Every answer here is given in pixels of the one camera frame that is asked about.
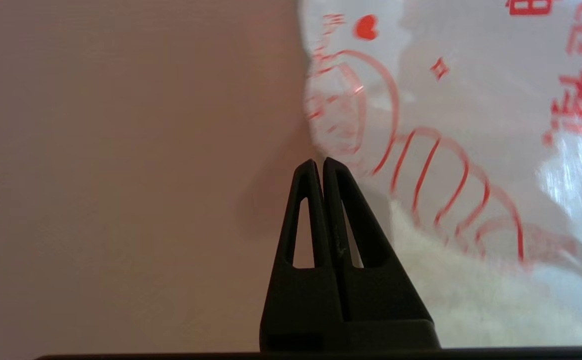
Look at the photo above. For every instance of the white red-printed plastic bag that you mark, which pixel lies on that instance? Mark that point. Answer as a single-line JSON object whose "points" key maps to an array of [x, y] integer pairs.
{"points": [[471, 100]]}

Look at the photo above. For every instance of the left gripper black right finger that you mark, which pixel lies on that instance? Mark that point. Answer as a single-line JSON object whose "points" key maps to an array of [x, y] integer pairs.
{"points": [[381, 300]]}

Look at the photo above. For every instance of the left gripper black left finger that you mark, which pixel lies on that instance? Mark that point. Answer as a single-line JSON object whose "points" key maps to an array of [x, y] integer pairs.
{"points": [[301, 300]]}

